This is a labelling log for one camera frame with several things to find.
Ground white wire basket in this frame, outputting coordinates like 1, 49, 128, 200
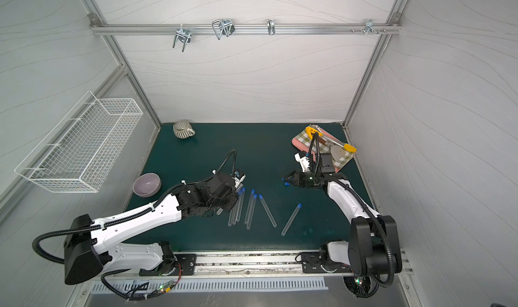
14, 91, 143, 193

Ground pink plastic tray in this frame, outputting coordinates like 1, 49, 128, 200
291, 124, 357, 175

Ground white slotted cable duct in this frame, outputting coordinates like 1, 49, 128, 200
90, 277, 329, 294

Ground yellow handled metal tongs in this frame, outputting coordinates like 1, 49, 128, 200
305, 125, 357, 153

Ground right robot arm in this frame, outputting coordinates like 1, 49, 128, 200
283, 171, 403, 296

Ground striped ceramic cup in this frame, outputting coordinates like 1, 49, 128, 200
173, 120, 196, 139

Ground purple bowl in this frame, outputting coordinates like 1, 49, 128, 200
132, 173, 162, 199

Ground metal hook clamp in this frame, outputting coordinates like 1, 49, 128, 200
351, 19, 387, 35
173, 26, 192, 52
267, 19, 275, 36
211, 18, 236, 40

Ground brown handled metal spatula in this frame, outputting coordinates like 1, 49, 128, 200
316, 137, 349, 164

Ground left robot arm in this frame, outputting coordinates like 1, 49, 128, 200
32, 172, 245, 285

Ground green white checkered cloth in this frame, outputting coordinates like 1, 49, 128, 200
293, 125, 356, 171

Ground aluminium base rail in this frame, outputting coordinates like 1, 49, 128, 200
80, 250, 414, 281

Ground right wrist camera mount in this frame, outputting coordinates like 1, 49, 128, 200
294, 151, 312, 172

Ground aluminium top rail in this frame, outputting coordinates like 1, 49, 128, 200
90, 22, 403, 36

